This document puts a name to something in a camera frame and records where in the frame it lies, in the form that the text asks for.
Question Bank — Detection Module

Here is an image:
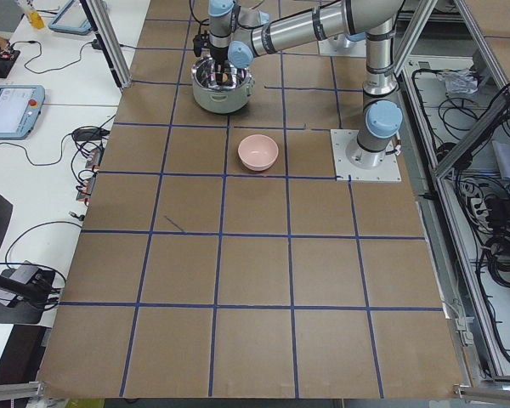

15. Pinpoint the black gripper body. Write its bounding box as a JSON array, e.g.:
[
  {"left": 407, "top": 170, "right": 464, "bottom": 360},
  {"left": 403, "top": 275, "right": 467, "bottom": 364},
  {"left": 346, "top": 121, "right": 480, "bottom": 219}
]
[{"left": 193, "top": 32, "right": 230, "bottom": 64}]

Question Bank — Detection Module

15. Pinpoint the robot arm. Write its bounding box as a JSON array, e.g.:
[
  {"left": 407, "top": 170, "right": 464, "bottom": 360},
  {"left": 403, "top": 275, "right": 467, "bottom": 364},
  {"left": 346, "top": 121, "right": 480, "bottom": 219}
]
[
  {"left": 191, "top": 1, "right": 403, "bottom": 170},
  {"left": 331, "top": 32, "right": 366, "bottom": 56}
]

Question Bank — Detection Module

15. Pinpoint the pale green electric pot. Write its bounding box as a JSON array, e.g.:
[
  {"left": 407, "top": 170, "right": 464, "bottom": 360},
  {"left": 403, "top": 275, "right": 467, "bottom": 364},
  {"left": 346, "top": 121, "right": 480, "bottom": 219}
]
[{"left": 191, "top": 55, "right": 255, "bottom": 114}]

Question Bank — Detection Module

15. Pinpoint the pink bowl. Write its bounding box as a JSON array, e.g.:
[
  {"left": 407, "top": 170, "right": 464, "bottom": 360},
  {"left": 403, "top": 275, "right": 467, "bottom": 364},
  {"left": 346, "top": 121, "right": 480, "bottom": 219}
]
[{"left": 237, "top": 134, "right": 279, "bottom": 172}]

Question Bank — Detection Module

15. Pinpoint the black power adapter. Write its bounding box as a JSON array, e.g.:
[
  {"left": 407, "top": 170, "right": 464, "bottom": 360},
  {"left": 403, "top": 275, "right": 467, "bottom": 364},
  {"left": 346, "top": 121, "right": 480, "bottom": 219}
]
[{"left": 72, "top": 127, "right": 110, "bottom": 142}]

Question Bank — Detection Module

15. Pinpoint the blue teach pendant far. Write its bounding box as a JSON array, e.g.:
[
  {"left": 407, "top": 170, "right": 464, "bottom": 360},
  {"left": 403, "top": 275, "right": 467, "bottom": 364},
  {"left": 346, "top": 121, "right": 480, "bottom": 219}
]
[{"left": 48, "top": 0, "right": 94, "bottom": 36}]

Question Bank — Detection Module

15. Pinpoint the blue teach pendant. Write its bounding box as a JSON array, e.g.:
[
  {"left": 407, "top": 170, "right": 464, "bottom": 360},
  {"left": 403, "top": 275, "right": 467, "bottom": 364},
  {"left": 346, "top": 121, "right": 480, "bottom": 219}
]
[
  {"left": 0, "top": 85, "right": 46, "bottom": 141},
  {"left": 48, "top": 0, "right": 94, "bottom": 36}
]

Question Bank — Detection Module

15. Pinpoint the orange bottle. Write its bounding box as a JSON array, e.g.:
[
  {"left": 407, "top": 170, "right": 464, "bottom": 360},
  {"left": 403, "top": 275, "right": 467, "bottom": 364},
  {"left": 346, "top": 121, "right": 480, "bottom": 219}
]
[{"left": 25, "top": 0, "right": 45, "bottom": 30}]

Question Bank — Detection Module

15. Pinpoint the blue teach pendant near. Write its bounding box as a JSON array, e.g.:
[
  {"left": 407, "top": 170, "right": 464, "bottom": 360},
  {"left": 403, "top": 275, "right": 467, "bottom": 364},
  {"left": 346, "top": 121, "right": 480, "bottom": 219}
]
[{"left": 0, "top": 85, "right": 46, "bottom": 141}]

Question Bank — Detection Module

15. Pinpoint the grey usb hub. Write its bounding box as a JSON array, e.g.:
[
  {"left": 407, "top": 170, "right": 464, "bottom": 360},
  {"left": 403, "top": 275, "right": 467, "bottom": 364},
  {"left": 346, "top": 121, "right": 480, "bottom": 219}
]
[{"left": 9, "top": 263, "right": 43, "bottom": 284}]

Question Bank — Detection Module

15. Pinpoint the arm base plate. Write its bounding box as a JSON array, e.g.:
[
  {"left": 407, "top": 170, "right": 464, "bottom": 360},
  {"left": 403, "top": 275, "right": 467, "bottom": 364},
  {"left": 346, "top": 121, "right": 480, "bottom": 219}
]
[
  {"left": 318, "top": 37, "right": 366, "bottom": 58},
  {"left": 331, "top": 129, "right": 402, "bottom": 183}
]

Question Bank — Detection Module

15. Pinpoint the aluminium frame post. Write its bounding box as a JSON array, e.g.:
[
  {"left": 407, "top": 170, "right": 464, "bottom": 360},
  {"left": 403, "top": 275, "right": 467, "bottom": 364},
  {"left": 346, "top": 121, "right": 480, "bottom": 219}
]
[{"left": 80, "top": 0, "right": 132, "bottom": 89}]

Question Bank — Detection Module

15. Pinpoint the black camera stand base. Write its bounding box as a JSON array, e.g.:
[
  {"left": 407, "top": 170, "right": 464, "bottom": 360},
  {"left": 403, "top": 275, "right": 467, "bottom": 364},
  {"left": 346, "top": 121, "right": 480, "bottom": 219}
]
[{"left": 0, "top": 266, "right": 56, "bottom": 324}]

